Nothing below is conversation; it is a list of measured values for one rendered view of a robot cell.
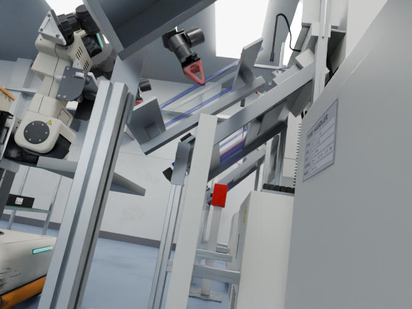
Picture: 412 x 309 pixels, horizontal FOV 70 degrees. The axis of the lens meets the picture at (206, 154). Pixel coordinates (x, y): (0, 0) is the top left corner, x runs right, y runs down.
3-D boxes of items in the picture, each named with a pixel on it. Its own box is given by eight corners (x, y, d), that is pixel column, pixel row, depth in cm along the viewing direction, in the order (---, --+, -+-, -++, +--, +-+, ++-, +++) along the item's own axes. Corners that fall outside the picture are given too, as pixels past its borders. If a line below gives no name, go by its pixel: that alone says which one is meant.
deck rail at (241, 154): (197, 189, 183) (192, 181, 185) (197, 189, 185) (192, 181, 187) (287, 126, 191) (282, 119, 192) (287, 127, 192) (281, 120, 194)
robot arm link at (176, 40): (166, 45, 110) (166, 35, 104) (182, 38, 112) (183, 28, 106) (175, 59, 109) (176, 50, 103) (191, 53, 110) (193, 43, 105)
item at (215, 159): (183, 160, 120) (178, 153, 121) (196, 184, 184) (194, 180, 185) (221, 134, 122) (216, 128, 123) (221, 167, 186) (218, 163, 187)
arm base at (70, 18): (59, 27, 132) (49, 9, 121) (76, 21, 134) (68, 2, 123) (67, 43, 131) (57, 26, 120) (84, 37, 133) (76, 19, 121)
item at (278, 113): (259, 115, 124) (252, 106, 125) (246, 154, 187) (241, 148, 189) (320, 73, 127) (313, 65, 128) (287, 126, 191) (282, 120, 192)
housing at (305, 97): (315, 80, 126) (294, 57, 129) (290, 121, 173) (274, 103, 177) (330, 70, 127) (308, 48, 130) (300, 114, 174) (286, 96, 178)
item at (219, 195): (185, 295, 193) (205, 179, 212) (189, 289, 216) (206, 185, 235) (221, 303, 191) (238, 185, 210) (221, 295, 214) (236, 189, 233)
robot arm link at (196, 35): (165, 47, 116) (160, 26, 109) (190, 36, 119) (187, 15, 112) (179, 61, 109) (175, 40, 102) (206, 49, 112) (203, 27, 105)
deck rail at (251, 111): (183, 165, 118) (175, 153, 119) (184, 167, 120) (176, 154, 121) (322, 72, 125) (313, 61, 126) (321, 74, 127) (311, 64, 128)
